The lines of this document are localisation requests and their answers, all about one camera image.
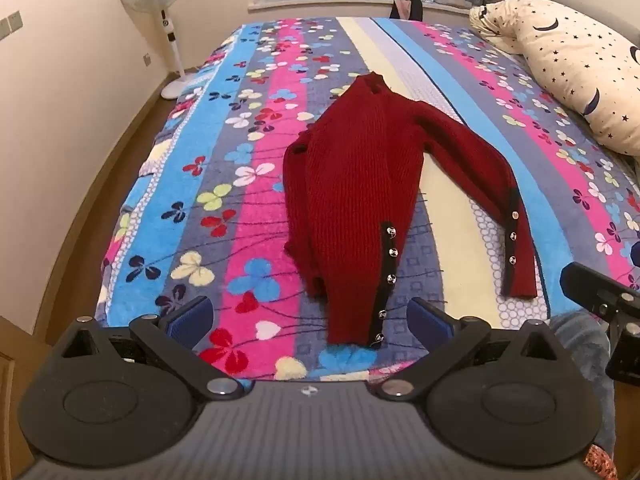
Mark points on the red knit sweater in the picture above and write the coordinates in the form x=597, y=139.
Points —
x=350, y=185

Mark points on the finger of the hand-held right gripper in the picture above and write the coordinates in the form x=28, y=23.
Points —
x=590, y=290

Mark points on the wall switch panel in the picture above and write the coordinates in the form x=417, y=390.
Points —
x=10, y=24

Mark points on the dark garment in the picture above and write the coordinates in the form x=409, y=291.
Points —
x=407, y=10

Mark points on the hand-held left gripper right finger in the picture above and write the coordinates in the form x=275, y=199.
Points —
x=429, y=319

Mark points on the red patterned cloth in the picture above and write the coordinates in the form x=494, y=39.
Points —
x=602, y=462

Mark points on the wooden furniture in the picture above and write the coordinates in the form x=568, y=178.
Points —
x=15, y=360

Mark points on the person's jeans leg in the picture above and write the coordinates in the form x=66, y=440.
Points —
x=580, y=350

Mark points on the floral striped blanket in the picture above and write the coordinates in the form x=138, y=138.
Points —
x=240, y=210

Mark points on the star and moon print pillow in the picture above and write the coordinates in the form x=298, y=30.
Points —
x=575, y=60

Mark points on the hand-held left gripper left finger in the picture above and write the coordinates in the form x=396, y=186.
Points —
x=192, y=316

